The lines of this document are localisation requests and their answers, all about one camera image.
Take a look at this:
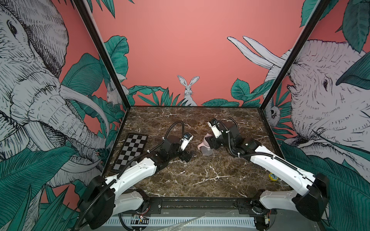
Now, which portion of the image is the pink bottle cap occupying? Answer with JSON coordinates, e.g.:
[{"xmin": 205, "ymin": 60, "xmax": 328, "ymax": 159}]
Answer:
[{"xmin": 203, "ymin": 133, "xmax": 213, "ymax": 148}]

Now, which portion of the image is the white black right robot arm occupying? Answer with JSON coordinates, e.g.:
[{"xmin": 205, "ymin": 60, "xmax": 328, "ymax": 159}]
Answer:
[{"xmin": 197, "ymin": 133, "xmax": 330, "ymax": 221}]

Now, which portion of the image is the black enclosure frame post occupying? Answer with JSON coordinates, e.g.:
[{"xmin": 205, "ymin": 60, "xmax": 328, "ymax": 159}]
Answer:
[
  {"xmin": 259, "ymin": 0, "xmax": 330, "ymax": 110},
  {"xmin": 73, "ymin": 0, "xmax": 131, "ymax": 110}
]

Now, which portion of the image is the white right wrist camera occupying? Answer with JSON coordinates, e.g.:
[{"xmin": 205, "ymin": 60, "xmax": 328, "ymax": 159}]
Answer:
[{"xmin": 208, "ymin": 118, "xmax": 222, "ymax": 138}]

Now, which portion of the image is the white ribbed cable duct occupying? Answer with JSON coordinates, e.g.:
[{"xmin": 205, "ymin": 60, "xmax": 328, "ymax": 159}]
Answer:
[{"xmin": 122, "ymin": 217, "xmax": 256, "ymax": 229}]

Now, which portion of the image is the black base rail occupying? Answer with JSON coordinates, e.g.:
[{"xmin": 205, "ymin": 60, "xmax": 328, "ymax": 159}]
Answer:
[{"xmin": 139, "ymin": 197, "xmax": 277, "ymax": 216}]

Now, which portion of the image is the black white checkerboard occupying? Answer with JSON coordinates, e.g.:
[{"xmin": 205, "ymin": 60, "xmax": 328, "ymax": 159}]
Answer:
[{"xmin": 112, "ymin": 132, "xmax": 148, "ymax": 173}]

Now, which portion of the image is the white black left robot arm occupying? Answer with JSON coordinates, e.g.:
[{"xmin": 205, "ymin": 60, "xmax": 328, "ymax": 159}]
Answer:
[{"xmin": 73, "ymin": 132, "xmax": 193, "ymax": 231}]

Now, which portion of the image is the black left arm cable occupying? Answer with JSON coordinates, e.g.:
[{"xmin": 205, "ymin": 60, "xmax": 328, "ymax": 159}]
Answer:
[{"xmin": 163, "ymin": 120, "xmax": 186, "ymax": 142}]

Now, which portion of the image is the small yellow toy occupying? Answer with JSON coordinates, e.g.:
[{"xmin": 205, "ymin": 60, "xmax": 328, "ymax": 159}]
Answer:
[{"xmin": 269, "ymin": 173, "xmax": 279, "ymax": 182}]

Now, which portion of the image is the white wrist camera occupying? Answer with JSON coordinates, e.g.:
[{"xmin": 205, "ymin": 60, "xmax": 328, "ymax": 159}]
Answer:
[
  {"xmin": 208, "ymin": 118, "xmax": 222, "ymax": 138},
  {"xmin": 180, "ymin": 132, "xmax": 194, "ymax": 151}
]

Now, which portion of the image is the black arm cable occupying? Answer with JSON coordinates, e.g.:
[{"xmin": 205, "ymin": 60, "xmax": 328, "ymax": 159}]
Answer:
[
  {"xmin": 163, "ymin": 120, "xmax": 186, "ymax": 142},
  {"xmin": 216, "ymin": 116, "xmax": 275, "ymax": 159}
]

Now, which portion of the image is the black enclosure frame post left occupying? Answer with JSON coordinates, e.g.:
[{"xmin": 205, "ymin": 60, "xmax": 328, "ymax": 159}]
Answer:
[{"xmin": 73, "ymin": 0, "xmax": 131, "ymax": 110}]

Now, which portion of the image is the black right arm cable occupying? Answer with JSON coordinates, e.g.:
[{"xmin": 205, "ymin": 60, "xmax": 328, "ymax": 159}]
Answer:
[{"xmin": 216, "ymin": 116, "xmax": 275, "ymax": 159}]

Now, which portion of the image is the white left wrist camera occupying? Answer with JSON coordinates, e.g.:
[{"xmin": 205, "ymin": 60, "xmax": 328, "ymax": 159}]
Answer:
[{"xmin": 180, "ymin": 132, "xmax": 194, "ymax": 151}]

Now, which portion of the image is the clear plastic baby bottle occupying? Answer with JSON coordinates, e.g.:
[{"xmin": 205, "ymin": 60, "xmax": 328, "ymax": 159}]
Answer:
[{"xmin": 200, "ymin": 146, "xmax": 214, "ymax": 156}]

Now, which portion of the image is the black enclosure frame post right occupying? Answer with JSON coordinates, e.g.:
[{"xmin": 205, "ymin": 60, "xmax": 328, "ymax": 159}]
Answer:
[{"xmin": 259, "ymin": 0, "xmax": 330, "ymax": 110}]

